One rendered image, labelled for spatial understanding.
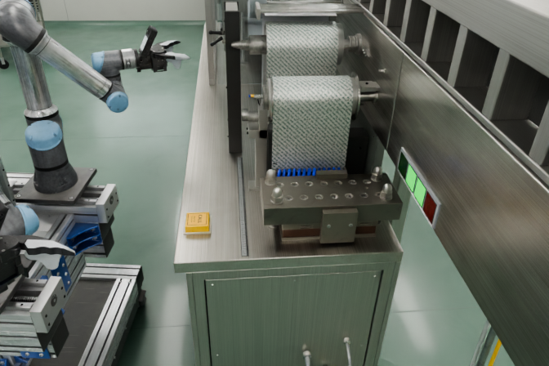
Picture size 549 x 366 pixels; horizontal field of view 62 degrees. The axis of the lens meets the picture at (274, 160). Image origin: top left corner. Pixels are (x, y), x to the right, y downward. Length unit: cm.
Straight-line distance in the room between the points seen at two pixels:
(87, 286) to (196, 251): 105
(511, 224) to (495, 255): 8
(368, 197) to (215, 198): 51
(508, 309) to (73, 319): 175
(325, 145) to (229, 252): 44
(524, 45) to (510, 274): 37
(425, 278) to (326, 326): 119
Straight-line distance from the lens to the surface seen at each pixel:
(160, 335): 233
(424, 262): 276
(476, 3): 96
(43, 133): 178
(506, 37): 86
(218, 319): 150
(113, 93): 173
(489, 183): 89
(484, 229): 92
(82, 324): 218
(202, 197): 155
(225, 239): 138
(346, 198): 134
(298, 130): 138
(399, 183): 175
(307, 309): 150
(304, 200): 132
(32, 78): 184
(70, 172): 186
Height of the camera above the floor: 181
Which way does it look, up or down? 31 degrees down
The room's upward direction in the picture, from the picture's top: 2 degrees clockwise
